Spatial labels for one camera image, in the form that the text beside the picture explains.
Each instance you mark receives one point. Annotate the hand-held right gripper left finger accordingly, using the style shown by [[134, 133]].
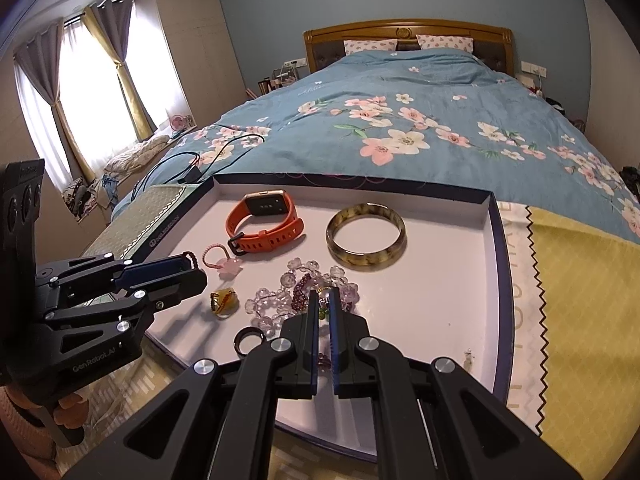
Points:
[[314, 345]]

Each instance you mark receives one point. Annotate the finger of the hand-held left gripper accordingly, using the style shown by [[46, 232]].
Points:
[[150, 270], [185, 287]]

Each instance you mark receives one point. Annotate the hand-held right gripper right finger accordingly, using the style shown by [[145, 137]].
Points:
[[334, 355]]

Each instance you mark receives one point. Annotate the green bead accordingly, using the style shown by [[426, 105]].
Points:
[[323, 313]]

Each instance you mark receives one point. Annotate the white box lid tray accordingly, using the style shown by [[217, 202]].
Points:
[[440, 285]]

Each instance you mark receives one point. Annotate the person's left forearm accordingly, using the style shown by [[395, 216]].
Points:
[[22, 430]]

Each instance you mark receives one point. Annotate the person's left hand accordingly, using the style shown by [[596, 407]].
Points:
[[71, 410]]

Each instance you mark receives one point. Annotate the green patterned mat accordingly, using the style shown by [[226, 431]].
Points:
[[145, 215]]

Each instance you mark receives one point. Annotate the pile of clothes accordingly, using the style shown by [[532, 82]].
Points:
[[87, 195]]

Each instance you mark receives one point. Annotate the tortoiseshell bangle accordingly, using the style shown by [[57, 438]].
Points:
[[367, 260]]

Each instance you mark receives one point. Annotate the orange smartwatch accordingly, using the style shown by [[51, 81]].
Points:
[[290, 230]]

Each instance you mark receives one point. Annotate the white quilt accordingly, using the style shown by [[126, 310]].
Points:
[[137, 152]]

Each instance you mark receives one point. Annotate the pink desk fan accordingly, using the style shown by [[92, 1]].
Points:
[[181, 122]]

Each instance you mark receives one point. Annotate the group of cosmetic bottles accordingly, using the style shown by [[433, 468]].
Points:
[[277, 80]]

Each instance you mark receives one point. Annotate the grey and gold curtain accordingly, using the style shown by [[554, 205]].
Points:
[[40, 70], [112, 30]]

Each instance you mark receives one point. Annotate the yellow cloth with white border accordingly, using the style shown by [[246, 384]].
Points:
[[585, 310]]

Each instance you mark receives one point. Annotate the blue floral duvet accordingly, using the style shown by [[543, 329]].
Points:
[[450, 100]]

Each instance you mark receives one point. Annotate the white dotted pillow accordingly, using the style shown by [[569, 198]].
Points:
[[370, 46], [445, 42]]

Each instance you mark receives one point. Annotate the wooden headboard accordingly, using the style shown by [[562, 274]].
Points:
[[405, 27]]

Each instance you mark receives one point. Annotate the white wall socket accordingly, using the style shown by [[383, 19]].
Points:
[[534, 67]]

